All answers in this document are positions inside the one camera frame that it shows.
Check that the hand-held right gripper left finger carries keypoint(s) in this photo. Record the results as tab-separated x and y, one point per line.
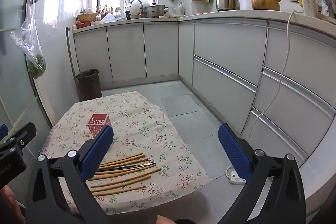
97	154

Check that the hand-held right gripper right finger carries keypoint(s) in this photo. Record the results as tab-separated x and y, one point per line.
233	154

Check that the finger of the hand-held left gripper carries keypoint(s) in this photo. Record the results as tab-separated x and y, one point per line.
25	132
2	130

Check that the bamboo chopstick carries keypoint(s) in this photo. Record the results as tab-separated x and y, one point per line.
126	161
136	172
126	157
126	185
131	180
123	191

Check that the pink perforated chopstick holder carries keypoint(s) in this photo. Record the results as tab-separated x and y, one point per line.
98	121

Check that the black chopstick with metal tip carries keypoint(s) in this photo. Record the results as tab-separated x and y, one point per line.
145	165
149	163

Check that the person's left hand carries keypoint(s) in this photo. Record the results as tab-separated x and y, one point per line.
10	205

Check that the person's right hand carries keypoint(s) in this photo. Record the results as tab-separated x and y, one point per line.
165	220

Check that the white power strip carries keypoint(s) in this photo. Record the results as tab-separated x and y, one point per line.
236	176

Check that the floral tablecloth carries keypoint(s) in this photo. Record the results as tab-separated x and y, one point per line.
147	134

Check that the frosted glass sliding door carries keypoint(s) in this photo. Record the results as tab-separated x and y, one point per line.
15	69

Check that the plastic bag of greens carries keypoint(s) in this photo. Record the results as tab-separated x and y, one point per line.
35	66

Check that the brown trash bin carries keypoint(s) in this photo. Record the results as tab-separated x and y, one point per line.
89	85

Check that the white kitchen base cabinets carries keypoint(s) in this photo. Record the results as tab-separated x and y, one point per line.
225	56

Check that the red box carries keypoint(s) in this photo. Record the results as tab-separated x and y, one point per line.
82	24

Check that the steel pot with lid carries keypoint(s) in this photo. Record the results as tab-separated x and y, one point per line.
227	3

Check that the steel stockpot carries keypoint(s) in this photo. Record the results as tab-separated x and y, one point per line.
153	11

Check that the glass jar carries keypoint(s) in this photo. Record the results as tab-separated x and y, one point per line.
179	10

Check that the curved sink faucet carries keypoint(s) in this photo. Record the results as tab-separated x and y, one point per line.
136	2

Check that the white countertop appliance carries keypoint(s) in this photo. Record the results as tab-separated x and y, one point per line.
309	3

